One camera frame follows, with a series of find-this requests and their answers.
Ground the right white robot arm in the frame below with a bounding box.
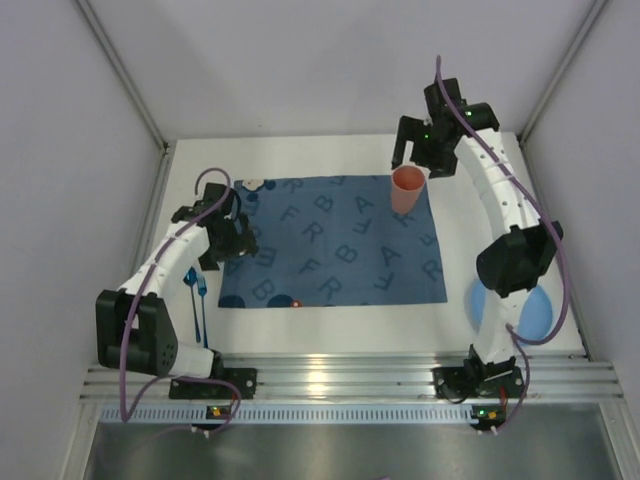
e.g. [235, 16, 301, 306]
[391, 77, 563, 391]

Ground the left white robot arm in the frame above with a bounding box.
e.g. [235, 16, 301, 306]
[95, 183, 258, 378]

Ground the blue lettered cloth placemat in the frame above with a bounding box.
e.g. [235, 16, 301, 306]
[218, 175, 447, 309]

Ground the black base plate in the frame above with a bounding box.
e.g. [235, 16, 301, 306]
[432, 367, 524, 403]
[169, 367, 258, 400]

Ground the blue plastic plate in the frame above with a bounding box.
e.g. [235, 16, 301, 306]
[465, 279, 553, 341]

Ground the aluminium front rail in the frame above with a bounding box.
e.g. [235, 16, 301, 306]
[79, 352, 626, 404]

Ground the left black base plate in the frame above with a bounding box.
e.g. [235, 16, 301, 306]
[169, 367, 258, 400]

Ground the pink plastic cup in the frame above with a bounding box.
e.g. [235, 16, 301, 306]
[391, 165, 425, 215]

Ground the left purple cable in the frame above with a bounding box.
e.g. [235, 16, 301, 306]
[119, 167, 241, 441]

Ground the slotted white cable duct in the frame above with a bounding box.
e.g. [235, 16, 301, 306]
[130, 404, 504, 425]

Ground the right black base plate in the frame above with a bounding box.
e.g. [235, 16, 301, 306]
[432, 367, 524, 403]

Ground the blue plastic spoon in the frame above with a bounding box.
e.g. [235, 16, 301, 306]
[184, 267, 202, 343]

